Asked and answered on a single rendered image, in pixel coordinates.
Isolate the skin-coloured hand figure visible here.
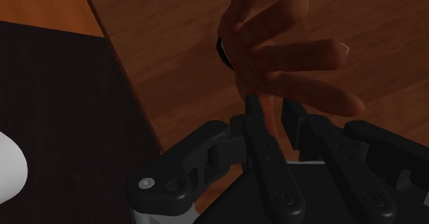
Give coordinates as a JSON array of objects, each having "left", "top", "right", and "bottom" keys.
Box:
[{"left": 216, "top": 0, "right": 366, "bottom": 140}]

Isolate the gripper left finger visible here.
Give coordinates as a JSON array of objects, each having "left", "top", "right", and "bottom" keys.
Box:
[{"left": 126, "top": 94, "right": 307, "bottom": 224}]

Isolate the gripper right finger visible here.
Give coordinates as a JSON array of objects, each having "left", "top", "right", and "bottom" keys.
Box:
[{"left": 280, "top": 97, "right": 429, "bottom": 224}]

